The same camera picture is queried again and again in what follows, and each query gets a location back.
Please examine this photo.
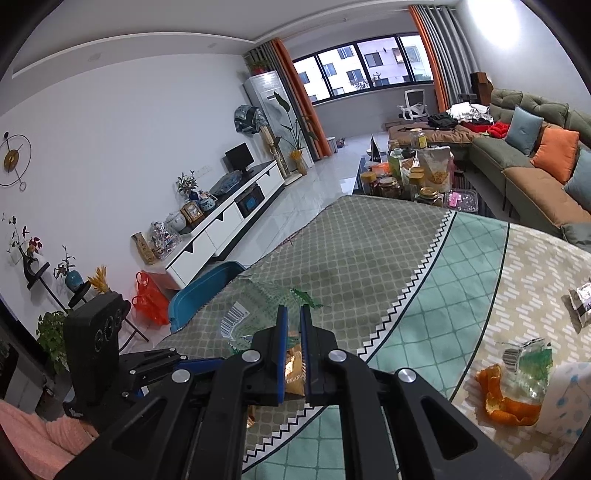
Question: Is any orange grey curtain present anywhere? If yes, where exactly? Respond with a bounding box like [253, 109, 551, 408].
[243, 38, 332, 161]
[408, 5, 480, 112]

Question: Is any orange cushion far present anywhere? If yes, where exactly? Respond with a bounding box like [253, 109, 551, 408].
[531, 127, 580, 185]

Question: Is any tall potted plant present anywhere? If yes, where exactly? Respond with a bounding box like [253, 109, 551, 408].
[273, 91, 318, 176]

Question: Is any white standing air conditioner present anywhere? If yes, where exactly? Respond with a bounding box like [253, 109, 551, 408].
[243, 71, 314, 170]

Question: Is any black side stand with plants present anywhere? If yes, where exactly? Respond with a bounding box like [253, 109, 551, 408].
[2, 214, 151, 345]

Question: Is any right orange grey curtain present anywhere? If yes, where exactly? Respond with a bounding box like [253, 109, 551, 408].
[408, 5, 480, 112]

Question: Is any orange peel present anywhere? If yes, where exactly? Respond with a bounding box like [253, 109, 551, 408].
[475, 364, 541, 427]

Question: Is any small silver black packet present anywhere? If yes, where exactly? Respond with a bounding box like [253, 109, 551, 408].
[561, 281, 591, 333]

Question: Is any green brown sectional sofa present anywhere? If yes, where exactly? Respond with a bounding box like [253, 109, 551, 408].
[389, 89, 590, 250]

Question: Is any cluttered coffee table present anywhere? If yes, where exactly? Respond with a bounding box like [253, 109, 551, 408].
[354, 123, 484, 213]

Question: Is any clear green plastic wrapper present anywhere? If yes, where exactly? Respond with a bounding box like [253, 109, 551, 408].
[219, 276, 324, 352]

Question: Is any blue cushion near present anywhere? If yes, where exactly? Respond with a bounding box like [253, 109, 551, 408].
[564, 150, 591, 211]

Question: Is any gold foil snack bag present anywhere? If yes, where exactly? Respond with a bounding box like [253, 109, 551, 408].
[247, 331, 305, 435]

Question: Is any teal plastic trash bin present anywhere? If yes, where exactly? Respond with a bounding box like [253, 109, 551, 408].
[167, 261, 246, 334]

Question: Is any white office chair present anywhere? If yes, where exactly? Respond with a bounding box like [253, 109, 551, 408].
[399, 89, 429, 122]

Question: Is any framed picture on cabinet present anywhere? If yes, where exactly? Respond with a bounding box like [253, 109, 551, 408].
[180, 200, 204, 226]

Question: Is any pink sleeve left forearm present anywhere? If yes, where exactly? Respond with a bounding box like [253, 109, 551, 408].
[1, 400, 99, 479]

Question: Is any round wall clock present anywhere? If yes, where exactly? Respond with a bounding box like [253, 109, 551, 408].
[1, 131, 32, 192]

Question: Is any left orange grey curtain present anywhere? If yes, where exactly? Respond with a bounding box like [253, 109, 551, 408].
[243, 38, 332, 161]

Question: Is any window with black frame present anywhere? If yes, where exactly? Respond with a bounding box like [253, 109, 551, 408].
[294, 33, 434, 104]

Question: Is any pile of clothes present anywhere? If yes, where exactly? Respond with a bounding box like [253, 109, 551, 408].
[427, 102, 509, 139]

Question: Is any blue cushion far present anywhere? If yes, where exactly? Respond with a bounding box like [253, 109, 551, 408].
[505, 107, 544, 156]

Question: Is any white black tv cabinet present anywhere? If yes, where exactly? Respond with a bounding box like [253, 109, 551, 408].
[145, 162, 284, 290]

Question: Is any blue cushion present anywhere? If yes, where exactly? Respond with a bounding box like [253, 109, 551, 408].
[564, 150, 591, 211]
[505, 107, 544, 156]

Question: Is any red plastic bag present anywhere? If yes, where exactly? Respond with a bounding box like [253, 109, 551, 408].
[131, 271, 169, 326]

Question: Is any small black monitor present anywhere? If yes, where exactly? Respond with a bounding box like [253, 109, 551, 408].
[224, 143, 254, 175]

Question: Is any patterned tablecloth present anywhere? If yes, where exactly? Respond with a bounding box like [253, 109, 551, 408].
[164, 196, 590, 479]

